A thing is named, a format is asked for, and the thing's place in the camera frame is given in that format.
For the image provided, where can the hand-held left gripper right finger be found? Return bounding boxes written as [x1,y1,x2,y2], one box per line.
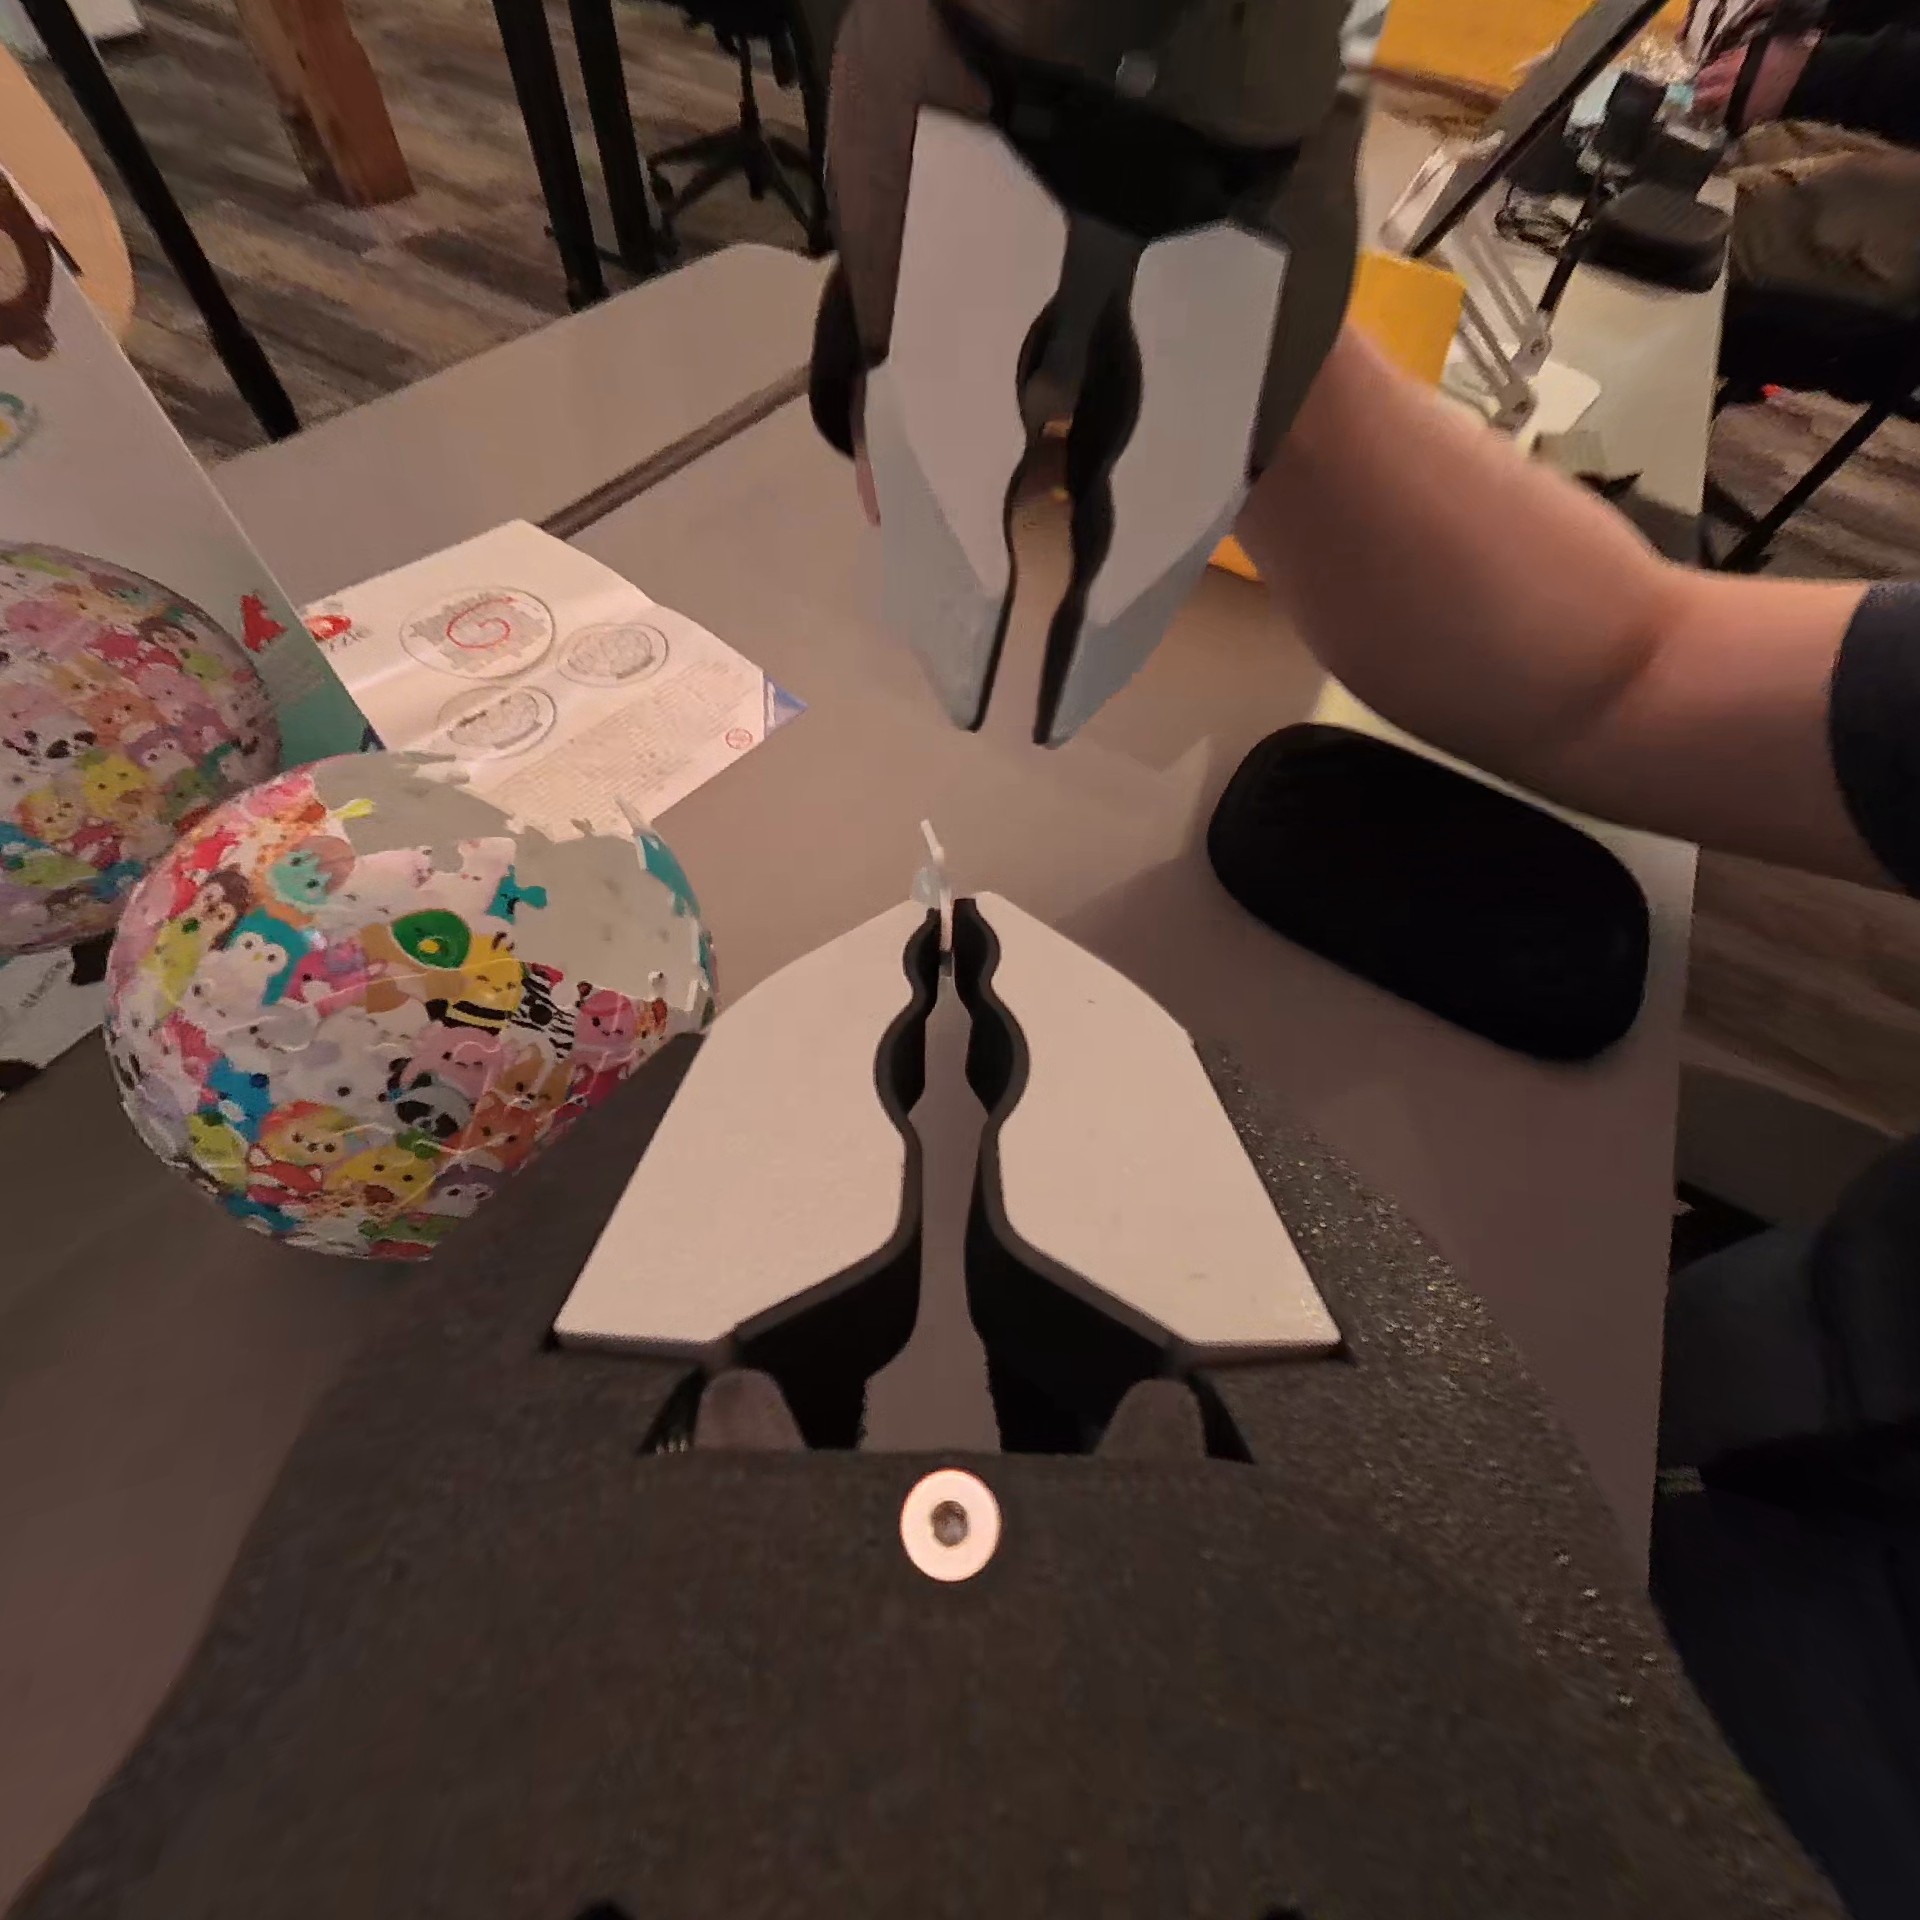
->
[947,891,1343,1367]

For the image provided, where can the printed puzzle box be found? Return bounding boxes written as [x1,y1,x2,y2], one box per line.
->
[0,165,387,1103]

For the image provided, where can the person's dark blue shirt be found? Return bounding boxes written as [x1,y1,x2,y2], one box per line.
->
[1825,575,1920,888]

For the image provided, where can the person's dark trousers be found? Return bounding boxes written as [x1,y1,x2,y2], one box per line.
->
[1649,1141,1920,1920]

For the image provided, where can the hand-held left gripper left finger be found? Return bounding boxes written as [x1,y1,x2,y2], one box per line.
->
[551,891,951,1369]

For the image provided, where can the person's right forearm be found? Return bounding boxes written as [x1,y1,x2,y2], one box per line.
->
[1235,321,1893,887]

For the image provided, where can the black wrist rest pad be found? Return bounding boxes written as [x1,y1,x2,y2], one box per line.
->
[1206,723,1655,1065]

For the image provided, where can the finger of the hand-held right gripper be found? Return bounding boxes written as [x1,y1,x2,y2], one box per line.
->
[856,103,1071,735]
[1031,220,1298,749]

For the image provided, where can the wooden post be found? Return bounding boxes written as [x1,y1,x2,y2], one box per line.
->
[240,0,415,207]

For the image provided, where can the white-backed puzzle piece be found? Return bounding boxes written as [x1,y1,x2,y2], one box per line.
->
[902,816,965,984]

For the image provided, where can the white paper leaflet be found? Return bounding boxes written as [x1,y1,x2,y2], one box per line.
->
[296,517,808,841]

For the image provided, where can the colourful puzzle ball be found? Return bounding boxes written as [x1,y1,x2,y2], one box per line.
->
[103,747,720,1263]

